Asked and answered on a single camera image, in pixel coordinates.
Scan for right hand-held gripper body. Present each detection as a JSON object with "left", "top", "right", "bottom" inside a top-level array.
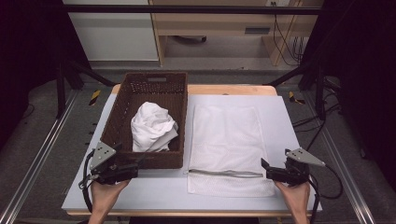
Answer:
[{"left": 280, "top": 147, "right": 327, "bottom": 188}]

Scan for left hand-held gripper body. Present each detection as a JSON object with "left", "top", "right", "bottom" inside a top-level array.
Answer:
[{"left": 89, "top": 141, "right": 126, "bottom": 186}]

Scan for white garment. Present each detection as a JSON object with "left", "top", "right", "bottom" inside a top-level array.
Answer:
[{"left": 130, "top": 101, "right": 179, "bottom": 154}]

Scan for white mesh laundry bag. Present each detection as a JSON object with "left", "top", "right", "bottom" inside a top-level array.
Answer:
[{"left": 186, "top": 104, "right": 277, "bottom": 199}]

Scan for brown wicker basket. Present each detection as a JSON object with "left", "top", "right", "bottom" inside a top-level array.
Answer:
[{"left": 100, "top": 71, "right": 189, "bottom": 171}]

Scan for person's right hand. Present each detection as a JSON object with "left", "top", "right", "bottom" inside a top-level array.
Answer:
[{"left": 275, "top": 180, "right": 311, "bottom": 217}]

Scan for person's left hand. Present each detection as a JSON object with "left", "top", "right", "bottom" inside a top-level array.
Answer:
[{"left": 89, "top": 179, "right": 131, "bottom": 216}]

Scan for pale grey table cover sheet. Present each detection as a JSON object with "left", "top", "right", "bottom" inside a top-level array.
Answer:
[{"left": 61, "top": 93, "right": 323, "bottom": 214}]

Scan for yellow clamp left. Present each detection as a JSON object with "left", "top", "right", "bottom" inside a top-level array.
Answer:
[{"left": 89, "top": 89, "right": 102, "bottom": 107}]

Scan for yellow clamp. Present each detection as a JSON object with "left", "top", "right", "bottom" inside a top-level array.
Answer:
[
  {"left": 287, "top": 91, "right": 306, "bottom": 105},
  {"left": 89, "top": 89, "right": 102, "bottom": 107}
]

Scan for yellow clamp right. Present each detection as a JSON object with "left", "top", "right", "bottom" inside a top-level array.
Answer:
[{"left": 287, "top": 91, "right": 306, "bottom": 105}]

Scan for black metal stand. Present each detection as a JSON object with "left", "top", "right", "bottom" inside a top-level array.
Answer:
[
  {"left": 265, "top": 60, "right": 329, "bottom": 121},
  {"left": 55, "top": 60, "right": 117, "bottom": 119}
]

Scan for wooden table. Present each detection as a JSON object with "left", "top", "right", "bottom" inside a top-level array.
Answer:
[{"left": 66, "top": 83, "right": 316, "bottom": 218}]

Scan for black curtain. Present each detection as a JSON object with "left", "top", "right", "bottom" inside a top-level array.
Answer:
[
  {"left": 0, "top": 0, "right": 92, "bottom": 151},
  {"left": 299, "top": 0, "right": 396, "bottom": 189}
]

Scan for white cabinet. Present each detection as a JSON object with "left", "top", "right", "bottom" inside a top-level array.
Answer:
[{"left": 62, "top": 0, "right": 160, "bottom": 62}]

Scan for light wooden desk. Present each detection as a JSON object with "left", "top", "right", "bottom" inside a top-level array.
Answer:
[{"left": 148, "top": 0, "right": 325, "bottom": 67}]

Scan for black horizontal bar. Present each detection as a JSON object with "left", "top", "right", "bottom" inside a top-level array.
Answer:
[{"left": 60, "top": 4, "right": 323, "bottom": 16}]

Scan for looped black floor cable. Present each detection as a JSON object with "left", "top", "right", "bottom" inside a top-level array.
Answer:
[{"left": 304, "top": 119, "right": 345, "bottom": 201}]

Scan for aluminium floor rail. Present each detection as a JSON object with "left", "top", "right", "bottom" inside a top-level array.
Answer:
[
  {"left": 0, "top": 89, "right": 79, "bottom": 224},
  {"left": 303, "top": 92, "right": 376, "bottom": 224}
]

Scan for bundle of black floor cables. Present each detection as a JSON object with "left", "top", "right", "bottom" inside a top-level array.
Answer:
[{"left": 291, "top": 102, "right": 342, "bottom": 129}]

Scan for thin black floor cable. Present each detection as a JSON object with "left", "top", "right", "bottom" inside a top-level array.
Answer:
[{"left": 18, "top": 103, "right": 35, "bottom": 121}]

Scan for hanging black desk cables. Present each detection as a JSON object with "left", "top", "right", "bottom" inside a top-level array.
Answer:
[{"left": 271, "top": 2, "right": 305, "bottom": 67}]

